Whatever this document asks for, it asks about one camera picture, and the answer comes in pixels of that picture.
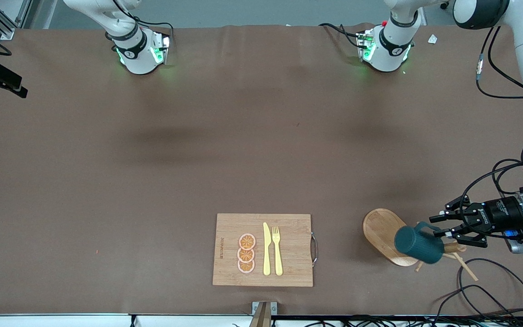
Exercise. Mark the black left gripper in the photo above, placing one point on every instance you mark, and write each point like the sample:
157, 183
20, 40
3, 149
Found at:
500, 211

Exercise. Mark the dark green cup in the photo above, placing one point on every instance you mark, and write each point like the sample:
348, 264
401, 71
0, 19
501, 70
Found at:
418, 245

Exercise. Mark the wooden cup rack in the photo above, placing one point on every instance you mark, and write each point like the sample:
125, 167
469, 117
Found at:
379, 231

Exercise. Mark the wooden cutting board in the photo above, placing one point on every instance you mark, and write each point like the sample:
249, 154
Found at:
288, 254

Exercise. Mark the white paper scrap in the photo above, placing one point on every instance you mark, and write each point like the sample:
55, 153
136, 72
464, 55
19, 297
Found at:
432, 39

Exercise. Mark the yellow plastic fork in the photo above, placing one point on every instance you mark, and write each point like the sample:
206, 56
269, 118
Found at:
278, 259

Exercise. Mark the yellow plastic knife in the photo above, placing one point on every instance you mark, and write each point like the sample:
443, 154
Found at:
267, 254

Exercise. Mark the orange slice toy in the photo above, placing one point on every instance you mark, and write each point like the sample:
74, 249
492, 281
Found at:
245, 255
246, 267
247, 241

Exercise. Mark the brown table mat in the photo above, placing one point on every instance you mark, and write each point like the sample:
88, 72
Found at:
198, 181

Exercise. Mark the brown wooden bar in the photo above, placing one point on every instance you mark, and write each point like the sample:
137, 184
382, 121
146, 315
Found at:
261, 318

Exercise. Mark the aluminium frame post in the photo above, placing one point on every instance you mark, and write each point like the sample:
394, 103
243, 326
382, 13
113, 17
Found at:
5, 32

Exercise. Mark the metal clamp bracket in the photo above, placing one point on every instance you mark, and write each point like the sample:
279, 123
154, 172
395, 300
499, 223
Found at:
273, 308

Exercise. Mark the white table frame rail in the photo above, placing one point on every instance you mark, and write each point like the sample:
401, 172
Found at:
61, 321

